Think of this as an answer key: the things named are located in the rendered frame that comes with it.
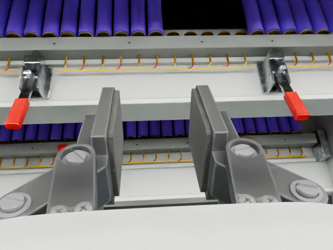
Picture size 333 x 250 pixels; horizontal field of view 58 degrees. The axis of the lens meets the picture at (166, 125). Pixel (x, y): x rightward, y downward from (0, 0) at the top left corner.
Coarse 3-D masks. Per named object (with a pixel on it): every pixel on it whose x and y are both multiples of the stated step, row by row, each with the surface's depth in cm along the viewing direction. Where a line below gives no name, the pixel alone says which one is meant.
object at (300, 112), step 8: (280, 72) 33; (280, 80) 32; (288, 88) 31; (288, 96) 30; (296, 96) 30; (288, 104) 30; (296, 104) 29; (296, 112) 28; (304, 112) 28; (296, 120) 29
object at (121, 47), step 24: (0, 48) 32; (24, 48) 33; (48, 48) 33; (72, 48) 33; (96, 48) 33; (120, 48) 33; (144, 48) 33; (168, 48) 34; (192, 48) 34; (216, 48) 34; (240, 48) 34; (264, 48) 35; (288, 48) 35; (312, 48) 35; (0, 72) 33
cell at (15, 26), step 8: (16, 0) 36; (24, 0) 36; (16, 8) 35; (24, 8) 36; (16, 16) 35; (24, 16) 36; (8, 24) 34; (16, 24) 34; (24, 24) 36; (8, 32) 34; (16, 32) 34
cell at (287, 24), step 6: (276, 0) 39; (282, 0) 38; (276, 6) 38; (282, 6) 38; (288, 6) 38; (276, 12) 38; (282, 12) 37; (288, 12) 37; (282, 18) 37; (288, 18) 37; (282, 24) 37; (288, 24) 36; (294, 24) 37; (282, 30) 37; (288, 30) 36; (294, 30) 37
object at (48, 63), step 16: (0, 64) 34; (16, 64) 34; (48, 64) 34; (80, 64) 34; (96, 64) 35; (112, 64) 35; (128, 64) 35; (144, 64) 35; (160, 64) 35; (176, 64) 35
